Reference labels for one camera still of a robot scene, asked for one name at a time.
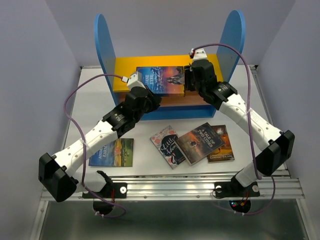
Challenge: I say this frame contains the Jane Eyre blue book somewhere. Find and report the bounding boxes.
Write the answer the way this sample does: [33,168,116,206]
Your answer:
[136,66,185,97]

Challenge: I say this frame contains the A Tale of Two Cities book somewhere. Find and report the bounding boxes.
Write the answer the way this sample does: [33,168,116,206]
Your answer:
[175,122,224,166]

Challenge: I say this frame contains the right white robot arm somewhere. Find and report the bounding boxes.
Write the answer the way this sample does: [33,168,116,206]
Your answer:
[184,59,295,195]

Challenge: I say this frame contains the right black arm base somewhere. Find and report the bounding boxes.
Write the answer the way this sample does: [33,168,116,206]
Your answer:
[211,181,261,216]

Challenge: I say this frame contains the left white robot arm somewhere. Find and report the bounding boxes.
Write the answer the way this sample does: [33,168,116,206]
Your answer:
[38,86,162,203]

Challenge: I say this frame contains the Little Women book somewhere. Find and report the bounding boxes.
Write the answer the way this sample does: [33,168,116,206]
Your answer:
[150,125,186,169]

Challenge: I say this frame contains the blue and yellow wooden bookshelf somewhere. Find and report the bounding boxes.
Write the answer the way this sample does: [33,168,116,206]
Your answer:
[93,10,246,121]

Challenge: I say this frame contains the Animal Farm book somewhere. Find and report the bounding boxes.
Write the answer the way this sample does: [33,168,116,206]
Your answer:
[88,138,134,167]

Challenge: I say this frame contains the Edward Rulane brown book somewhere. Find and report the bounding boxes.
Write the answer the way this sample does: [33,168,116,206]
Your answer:
[207,125,235,164]

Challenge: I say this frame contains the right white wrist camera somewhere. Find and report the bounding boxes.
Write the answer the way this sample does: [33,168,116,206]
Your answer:
[189,48,208,62]

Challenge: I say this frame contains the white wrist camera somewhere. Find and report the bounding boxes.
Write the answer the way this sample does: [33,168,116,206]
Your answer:
[189,48,208,62]
[121,71,146,90]

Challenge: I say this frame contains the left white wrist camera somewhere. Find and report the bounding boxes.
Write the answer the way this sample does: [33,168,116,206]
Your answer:
[121,71,146,90]

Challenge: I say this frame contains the aluminium rail frame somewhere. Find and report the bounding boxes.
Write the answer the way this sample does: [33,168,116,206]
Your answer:
[41,65,306,201]

